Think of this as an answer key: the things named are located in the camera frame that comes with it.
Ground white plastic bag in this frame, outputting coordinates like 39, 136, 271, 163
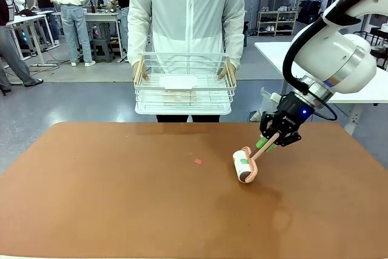
249, 86, 284, 123

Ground person's left hand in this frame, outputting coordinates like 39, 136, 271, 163
217, 59, 237, 82

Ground person's right hand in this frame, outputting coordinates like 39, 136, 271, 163
132, 59, 150, 82

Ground person's right forearm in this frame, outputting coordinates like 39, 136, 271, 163
127, 24, 153, 66

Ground person in black top, jeans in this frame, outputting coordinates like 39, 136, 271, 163
105, 0, 132, 63

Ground white wire dish rack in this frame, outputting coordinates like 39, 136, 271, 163
133, 52, 238, 116

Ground black wire crate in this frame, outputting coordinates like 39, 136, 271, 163
352, 26, 388, 70

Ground black bags pile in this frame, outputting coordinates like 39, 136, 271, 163
298, 0, 323, 25

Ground white background desk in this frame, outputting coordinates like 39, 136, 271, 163
5, 10, 62, 67

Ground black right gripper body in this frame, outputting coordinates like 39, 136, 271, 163
270, 91, 318, 135

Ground person in white jacket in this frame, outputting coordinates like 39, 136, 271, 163
127, 0, 246, 123

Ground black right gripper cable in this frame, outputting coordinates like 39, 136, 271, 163
311, 94, 338, 122

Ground person's left forearm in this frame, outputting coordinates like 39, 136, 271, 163
224, 24, 246, 69

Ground white plastic utensil holder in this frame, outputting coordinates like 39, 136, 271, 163
158, 75, 199, 104

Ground white plastic drain tray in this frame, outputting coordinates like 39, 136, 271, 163
134, 100, 233, 116

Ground grey background work table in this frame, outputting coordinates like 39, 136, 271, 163
84, 11, 122, 57

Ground large white side table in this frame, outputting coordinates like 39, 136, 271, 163
254, 41, 388, 104

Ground person in cream shirt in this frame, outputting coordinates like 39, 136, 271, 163
50, 0, 96, 68

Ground pink lint roller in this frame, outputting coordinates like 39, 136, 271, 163
232, 133, 281, 185

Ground person in black T-shirt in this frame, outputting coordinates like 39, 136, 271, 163
31, 0, 61, 45

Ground grey plastic step stool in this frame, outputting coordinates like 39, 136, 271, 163
92, 38, 116, 63

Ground wooden shoe rack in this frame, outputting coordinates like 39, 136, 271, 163
256, 10, 299, 37

